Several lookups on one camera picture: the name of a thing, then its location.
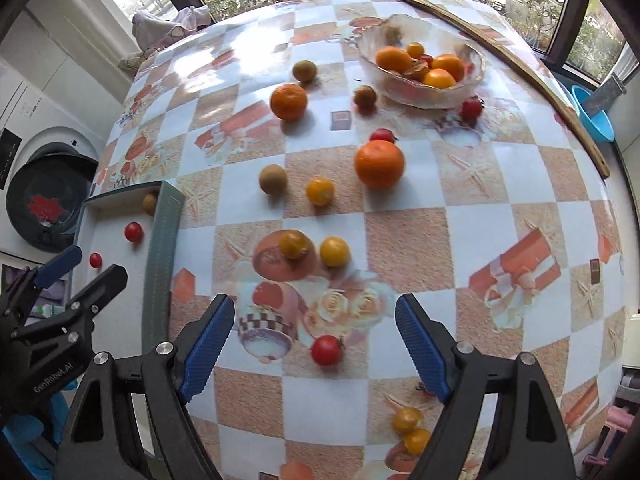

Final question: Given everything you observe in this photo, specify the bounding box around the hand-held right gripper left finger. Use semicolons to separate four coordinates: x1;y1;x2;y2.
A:
54;294;236;480

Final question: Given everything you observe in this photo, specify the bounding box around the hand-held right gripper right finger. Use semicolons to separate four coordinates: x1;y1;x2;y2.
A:
395;294;576;480

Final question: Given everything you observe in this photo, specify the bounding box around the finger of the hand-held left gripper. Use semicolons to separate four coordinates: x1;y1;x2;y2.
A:
0;245;84;319
12;264;129;347

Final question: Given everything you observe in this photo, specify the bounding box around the person's left hand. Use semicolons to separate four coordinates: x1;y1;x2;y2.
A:
0;382;78;468

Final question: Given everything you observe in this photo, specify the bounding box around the white tray with green rim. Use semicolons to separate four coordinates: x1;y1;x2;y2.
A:
75;180;187;361

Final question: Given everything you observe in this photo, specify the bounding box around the white washing machine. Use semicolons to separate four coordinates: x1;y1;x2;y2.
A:
0;55;133;261

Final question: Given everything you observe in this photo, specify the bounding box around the checkered printed tablecloth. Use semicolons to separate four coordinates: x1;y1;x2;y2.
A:
92;0;628;480

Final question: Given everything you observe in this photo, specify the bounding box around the large orange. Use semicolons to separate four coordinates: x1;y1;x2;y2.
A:
354;139;406;191

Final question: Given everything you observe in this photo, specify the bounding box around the pink plastic rack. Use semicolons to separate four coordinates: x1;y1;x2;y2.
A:
582;404;640;476

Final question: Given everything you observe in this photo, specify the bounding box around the small orange tangerine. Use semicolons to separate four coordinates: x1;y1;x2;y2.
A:
375;46;415;74
431;53;466;82
423;68;457;90
270;82;309;122

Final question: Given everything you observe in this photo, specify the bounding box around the clear glass bowl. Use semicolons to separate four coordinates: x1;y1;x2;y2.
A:
357;13;487;110

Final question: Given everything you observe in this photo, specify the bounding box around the pile of pale cloth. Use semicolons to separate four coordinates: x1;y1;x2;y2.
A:
118;5;213;73

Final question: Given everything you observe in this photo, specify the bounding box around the blue plastic basin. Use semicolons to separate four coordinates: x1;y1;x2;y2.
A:
571;85;616;144

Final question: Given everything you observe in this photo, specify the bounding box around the curved wooden strip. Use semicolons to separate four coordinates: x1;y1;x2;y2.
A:
383;0;611;179

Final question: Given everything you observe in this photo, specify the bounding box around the grey flat board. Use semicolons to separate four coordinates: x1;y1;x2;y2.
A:
581;74;627;117

